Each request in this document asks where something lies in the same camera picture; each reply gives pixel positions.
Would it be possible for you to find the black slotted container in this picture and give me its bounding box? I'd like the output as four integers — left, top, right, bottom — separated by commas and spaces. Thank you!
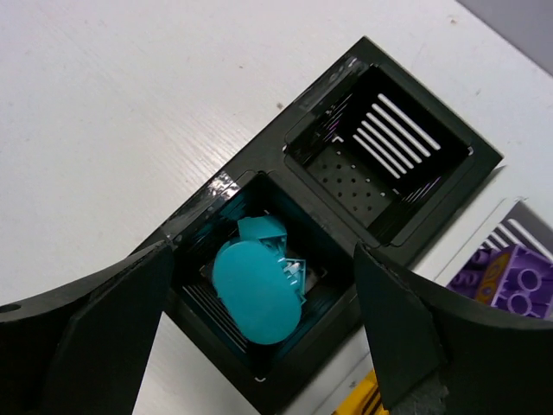
147, 38, 502, 414

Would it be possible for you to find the teal rounded lego brick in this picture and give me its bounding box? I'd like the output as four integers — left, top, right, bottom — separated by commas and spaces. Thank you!
212, 239, 307, 345

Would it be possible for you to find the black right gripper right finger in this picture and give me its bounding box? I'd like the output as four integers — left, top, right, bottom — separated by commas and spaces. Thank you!
353, 243, 552, 414

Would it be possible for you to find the white slotted container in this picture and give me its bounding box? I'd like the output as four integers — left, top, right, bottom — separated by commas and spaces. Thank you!
280, 163, 553, 415

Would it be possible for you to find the purple lego brick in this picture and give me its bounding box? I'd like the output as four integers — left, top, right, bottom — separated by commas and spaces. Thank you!
447, 245, 552, 319

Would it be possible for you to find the yellow striped lego assembly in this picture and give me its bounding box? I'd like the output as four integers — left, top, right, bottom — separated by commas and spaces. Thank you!
333, 370, 390, 415

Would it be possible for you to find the teal lego plate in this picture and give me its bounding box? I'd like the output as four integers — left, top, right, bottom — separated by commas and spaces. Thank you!
238, 215, 288, 261

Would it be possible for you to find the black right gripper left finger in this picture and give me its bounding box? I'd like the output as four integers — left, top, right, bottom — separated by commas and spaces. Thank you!
1, 242, 174, 414

